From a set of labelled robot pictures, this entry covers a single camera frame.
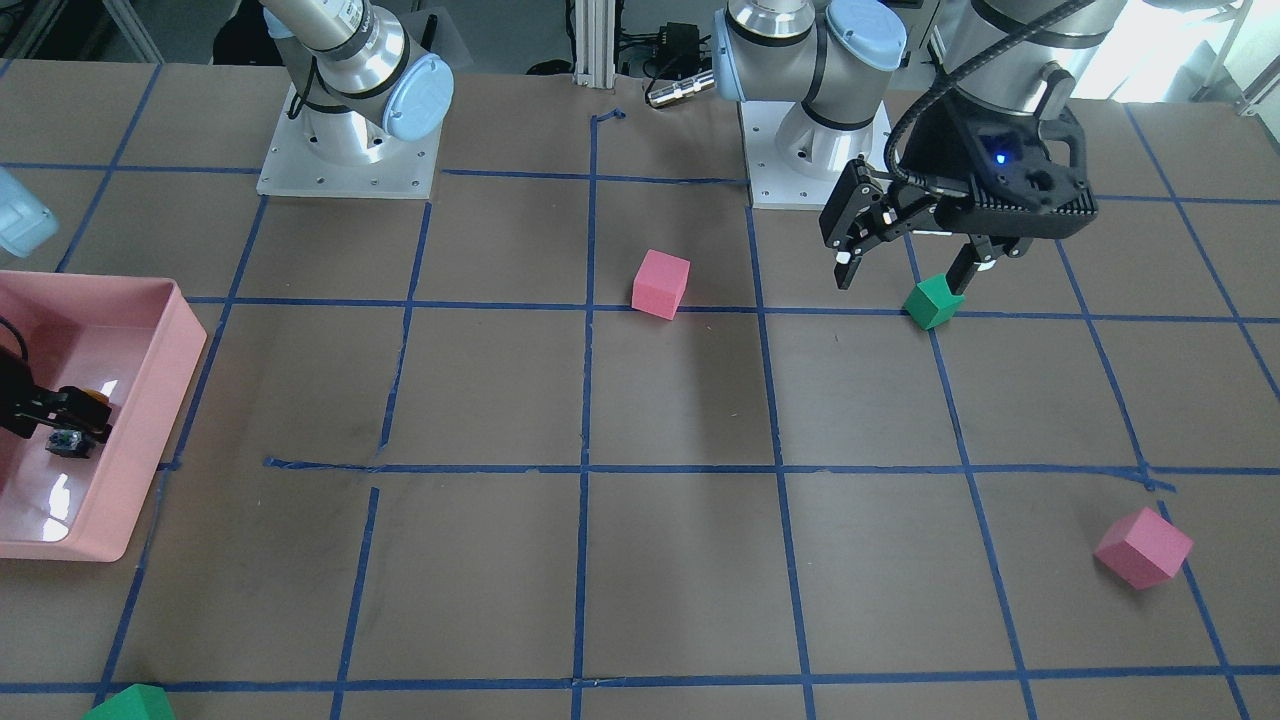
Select green cube near tray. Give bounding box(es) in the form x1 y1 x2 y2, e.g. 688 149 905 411
82 684 177 720

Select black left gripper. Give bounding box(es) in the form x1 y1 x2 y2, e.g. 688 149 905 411
819 91 1100 296

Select pink cube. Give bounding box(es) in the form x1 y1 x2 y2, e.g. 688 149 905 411
1093 507 1196 591
630 249 691 322

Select pink cube centre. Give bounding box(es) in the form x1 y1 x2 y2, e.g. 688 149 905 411
630 249 691 322

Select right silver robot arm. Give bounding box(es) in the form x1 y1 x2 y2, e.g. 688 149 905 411
3 1 453 322

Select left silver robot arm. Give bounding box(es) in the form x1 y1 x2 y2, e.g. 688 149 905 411
712 1 1124 295

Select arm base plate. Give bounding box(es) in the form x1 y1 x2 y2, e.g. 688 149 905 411
739 101 891 211
256 86 442 201

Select pink plastic tray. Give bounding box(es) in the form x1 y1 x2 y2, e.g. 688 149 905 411
1 272 207 562

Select aluminium frame post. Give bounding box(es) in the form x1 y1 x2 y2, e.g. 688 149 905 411
570 0 618 91

